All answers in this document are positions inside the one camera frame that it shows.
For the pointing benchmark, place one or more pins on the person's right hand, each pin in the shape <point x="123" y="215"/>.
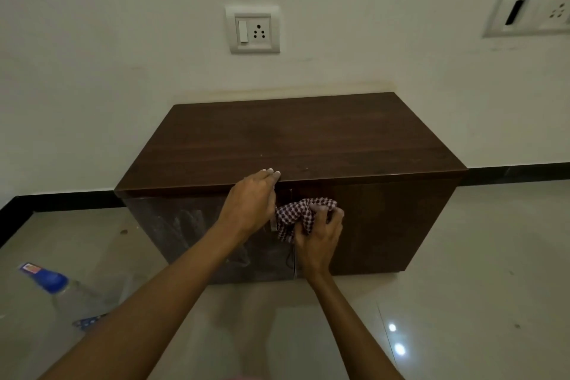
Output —
<point x="318" y="239"/>

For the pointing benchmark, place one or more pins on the person's left hand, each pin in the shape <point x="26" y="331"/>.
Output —
<point x="249" y="206"/>

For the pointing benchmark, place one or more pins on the person's left fingers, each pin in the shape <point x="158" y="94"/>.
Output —
<point x="269" y="175"/>

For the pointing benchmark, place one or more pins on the person's right fingers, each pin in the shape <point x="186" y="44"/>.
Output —
<point x="327" y="215"/>

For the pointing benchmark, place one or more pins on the red white checkered cloth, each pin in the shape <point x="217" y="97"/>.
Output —
<point x="300" y="217"/>

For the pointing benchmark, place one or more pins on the dark brown wooden cabinet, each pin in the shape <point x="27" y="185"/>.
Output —
<point x="294" y="148"/>

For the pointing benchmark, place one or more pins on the person's left forearm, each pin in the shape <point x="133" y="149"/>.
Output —
<point x="147" y="308"/>

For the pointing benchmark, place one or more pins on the person's right forearm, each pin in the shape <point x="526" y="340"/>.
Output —
<point x="352" y="326"/>

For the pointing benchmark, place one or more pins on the clear plastic bottle blue cap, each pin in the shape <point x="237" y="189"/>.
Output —
<point x="67" y="290"/>

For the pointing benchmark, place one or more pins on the white wall switch socket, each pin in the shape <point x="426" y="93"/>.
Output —
<point x="253" y="29"/>

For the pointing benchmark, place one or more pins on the white wall socket panel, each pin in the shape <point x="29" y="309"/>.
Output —
<point x="530" y="10"/>

